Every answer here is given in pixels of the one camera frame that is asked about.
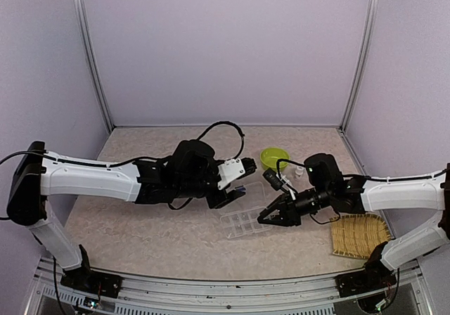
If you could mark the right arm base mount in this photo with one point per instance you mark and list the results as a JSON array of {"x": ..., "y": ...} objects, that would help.
[{"x": 373, "y": 276}]

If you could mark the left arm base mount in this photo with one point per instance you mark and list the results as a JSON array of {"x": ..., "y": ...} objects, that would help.
[{"x": 87, "y": 280}]

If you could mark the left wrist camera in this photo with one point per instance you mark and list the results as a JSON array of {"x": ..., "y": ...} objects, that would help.
[{"x": 234, "y": 169}]

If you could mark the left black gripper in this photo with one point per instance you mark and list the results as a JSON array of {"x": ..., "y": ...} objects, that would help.
[{"x": 214, "y": 202}]

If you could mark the aluminium frame post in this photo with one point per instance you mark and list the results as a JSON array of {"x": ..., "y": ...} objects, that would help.
[
  {"x": 364, "y": 49},
  {"x": 88, "y": 47}
]

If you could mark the left aluminium frame post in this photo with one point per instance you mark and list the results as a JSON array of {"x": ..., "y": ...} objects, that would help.
[{"x": 88, "y": 47}]

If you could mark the small white pill bottle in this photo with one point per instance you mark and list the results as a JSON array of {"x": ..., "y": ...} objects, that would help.
[{"x": 299, "y": 171}]

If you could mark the woven bamboo tray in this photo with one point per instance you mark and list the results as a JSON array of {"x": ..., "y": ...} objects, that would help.
[{"x": 357, "y": 235}]

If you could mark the clear plastic pill organizer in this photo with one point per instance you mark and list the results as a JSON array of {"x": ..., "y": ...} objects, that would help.
[{"x": 239, "y": 218}]

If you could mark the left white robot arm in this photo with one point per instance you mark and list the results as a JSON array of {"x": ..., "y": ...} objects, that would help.
[{"x": 191, "y": 172}]

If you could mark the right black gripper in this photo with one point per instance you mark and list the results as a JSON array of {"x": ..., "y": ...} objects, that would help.
[{"x": 289, "y": 216}]

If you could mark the green plastic bowl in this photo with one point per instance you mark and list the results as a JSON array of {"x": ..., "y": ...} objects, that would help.
[{"x": 269, "y": 157}]

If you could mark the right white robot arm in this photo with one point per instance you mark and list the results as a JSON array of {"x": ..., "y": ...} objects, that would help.
[{"x": 358, "y": 194}]

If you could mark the aluminium front rail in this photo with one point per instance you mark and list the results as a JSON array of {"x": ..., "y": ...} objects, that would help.
[{"x": 141, "y": 294}]

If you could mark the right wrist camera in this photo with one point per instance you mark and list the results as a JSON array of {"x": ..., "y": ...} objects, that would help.
[{"x": 279, "y": 182}]

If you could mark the right aluminium frame post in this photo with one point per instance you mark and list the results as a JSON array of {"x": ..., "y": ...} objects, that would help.
[{"x": 364, "y": 49}]

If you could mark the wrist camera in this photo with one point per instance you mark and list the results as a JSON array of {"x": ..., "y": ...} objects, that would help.
[
  {"x": 234, "y": 169},
  {"x": 279, "y": 182}
]

